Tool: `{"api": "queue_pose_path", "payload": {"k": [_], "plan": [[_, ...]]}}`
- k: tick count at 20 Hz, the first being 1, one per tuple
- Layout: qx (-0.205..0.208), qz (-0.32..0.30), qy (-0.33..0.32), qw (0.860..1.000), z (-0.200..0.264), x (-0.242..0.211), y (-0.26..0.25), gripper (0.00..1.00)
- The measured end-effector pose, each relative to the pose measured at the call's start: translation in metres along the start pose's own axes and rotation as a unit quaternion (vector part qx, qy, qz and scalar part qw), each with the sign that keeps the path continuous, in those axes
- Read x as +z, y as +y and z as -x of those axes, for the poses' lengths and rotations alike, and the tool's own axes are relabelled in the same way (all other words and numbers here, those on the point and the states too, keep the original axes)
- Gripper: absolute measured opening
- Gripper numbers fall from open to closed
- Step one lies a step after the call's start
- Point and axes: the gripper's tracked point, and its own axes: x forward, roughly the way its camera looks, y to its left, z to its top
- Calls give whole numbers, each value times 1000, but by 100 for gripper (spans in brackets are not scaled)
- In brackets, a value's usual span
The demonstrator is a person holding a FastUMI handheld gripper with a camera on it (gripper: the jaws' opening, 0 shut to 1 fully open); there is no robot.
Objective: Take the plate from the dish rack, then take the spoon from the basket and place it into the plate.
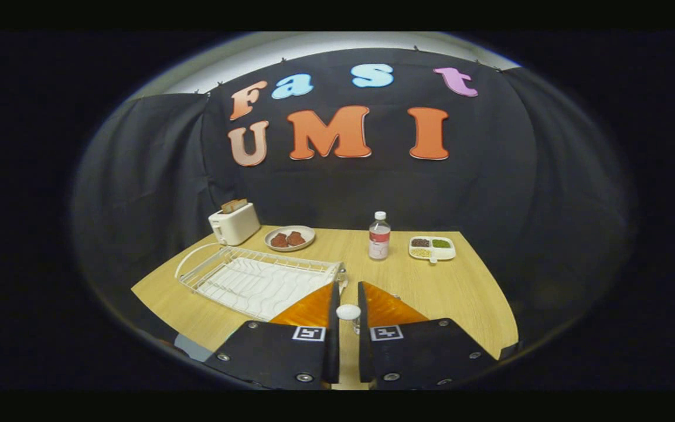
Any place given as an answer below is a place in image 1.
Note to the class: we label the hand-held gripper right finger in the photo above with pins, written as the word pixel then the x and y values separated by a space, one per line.
pixel 364 351

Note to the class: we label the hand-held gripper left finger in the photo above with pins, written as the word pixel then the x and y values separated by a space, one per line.
pixel 333 351

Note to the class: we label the white round plate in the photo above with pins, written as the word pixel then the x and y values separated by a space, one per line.
pixel 308 233

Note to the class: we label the white divided dish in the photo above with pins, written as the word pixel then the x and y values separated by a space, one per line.
pixel 446 253

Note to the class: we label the yellow beans pile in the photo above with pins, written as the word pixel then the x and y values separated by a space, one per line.
pixel 421 252

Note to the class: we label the clear plastic water bottle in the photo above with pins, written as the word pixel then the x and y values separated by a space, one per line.
pixel 379 237

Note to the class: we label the brown meat piece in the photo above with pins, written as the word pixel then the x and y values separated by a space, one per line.
pixel 295 238
pixel 279 240

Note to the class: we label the brown beans pile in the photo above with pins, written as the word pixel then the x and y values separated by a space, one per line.
pixel 420 242

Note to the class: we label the green beans pile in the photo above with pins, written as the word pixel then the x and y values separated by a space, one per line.
pixel 441 242

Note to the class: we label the white toaster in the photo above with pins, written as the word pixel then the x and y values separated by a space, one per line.
pixel 238 225

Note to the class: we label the toast slice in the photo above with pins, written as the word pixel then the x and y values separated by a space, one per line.
pixel 233 206

